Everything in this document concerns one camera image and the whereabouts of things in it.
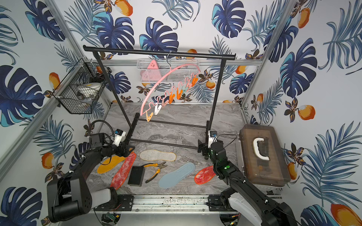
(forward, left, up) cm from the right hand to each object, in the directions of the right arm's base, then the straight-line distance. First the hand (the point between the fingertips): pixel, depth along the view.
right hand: (207, 139), depth 83 cm
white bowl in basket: (+18, +68, +22) cm, 73 cm away
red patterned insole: (-18, +52, -14) cm, 57 cm away
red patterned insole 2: (-16, +1, -15) cm, 22 cm away
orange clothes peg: (+32, +8, +18) cm, 38 cm away
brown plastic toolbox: (-15, -26, +4) cm, 30 cm away
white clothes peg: (+2, +27, +22) cm, 35 cm away
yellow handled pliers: (-11, +29, -14) cm, 34 cm away
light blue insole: (-18, +21, -15) cm, 31 cm away
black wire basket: (+36, +78, +23) cm, 89 cm away
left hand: (-1, +49, -4) cm, 50 cm away
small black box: (-18, +41, -12) cm, 46 cm away
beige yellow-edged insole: (-4, +33, -14) cm, 36 cm away
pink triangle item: (+35, +34, +21) cm, 53 cm away
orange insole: (-14, +54, -2) cm, 56 cm away
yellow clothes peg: (-2, +31, +21) cm, 37 cm away
